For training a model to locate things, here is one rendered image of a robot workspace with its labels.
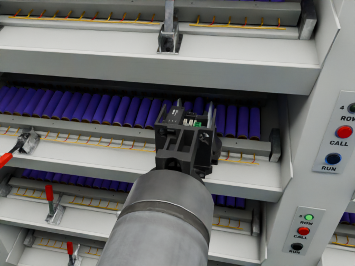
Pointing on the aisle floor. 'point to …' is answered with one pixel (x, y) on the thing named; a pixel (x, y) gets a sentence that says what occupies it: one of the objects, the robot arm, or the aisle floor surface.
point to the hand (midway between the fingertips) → (196, 119)
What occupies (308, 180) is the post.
